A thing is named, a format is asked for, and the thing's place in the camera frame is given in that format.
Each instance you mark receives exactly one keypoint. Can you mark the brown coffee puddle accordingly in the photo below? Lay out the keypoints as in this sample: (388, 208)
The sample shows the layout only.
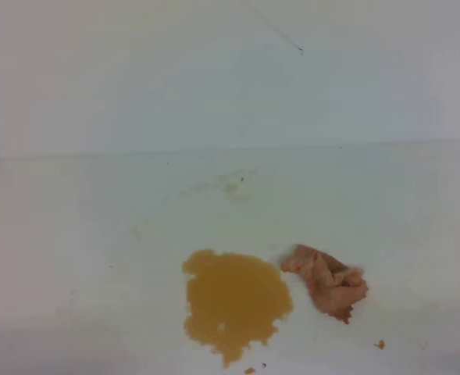
(233, 300)

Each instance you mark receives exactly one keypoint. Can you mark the orange-pink rag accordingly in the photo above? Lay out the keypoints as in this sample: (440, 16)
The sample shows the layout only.
(332, 286)

